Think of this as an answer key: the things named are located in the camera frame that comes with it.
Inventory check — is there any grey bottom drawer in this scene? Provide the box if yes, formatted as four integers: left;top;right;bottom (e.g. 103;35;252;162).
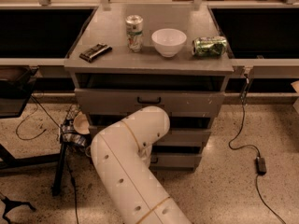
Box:
150;153;202;170

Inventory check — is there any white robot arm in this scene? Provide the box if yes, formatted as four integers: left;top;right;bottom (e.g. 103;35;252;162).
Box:
91;106;192;224

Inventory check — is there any grey drawer cabinet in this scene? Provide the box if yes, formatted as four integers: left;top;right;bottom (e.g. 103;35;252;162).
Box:
64;3;235;173

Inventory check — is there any grey top drawer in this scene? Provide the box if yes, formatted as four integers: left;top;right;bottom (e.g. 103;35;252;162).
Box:
75;89;224;118

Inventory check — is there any white bowl on floor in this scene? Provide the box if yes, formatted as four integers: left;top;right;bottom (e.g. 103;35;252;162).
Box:
73;113;90;134

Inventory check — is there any upright white soda can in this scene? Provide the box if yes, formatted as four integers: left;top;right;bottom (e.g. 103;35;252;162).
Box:
125;15;143;52

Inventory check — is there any green soda can lying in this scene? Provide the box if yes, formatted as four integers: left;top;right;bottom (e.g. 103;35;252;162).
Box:
192;36;227;57

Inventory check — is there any crumpled chip bag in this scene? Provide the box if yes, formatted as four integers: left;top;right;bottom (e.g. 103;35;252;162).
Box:
59;105;90;148

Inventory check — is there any black stand with tray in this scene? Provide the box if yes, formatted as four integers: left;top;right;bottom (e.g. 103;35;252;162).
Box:
0;66;66;196

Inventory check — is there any black tripod leg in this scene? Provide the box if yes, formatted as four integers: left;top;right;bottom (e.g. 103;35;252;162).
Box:
0;192;36;224

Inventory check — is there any black power adapter with cable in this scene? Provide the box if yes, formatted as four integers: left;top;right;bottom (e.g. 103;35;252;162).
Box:
228;75;287;224

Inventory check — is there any thin black floor cable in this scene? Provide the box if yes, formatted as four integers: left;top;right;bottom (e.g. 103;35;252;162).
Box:
15;93;80;224

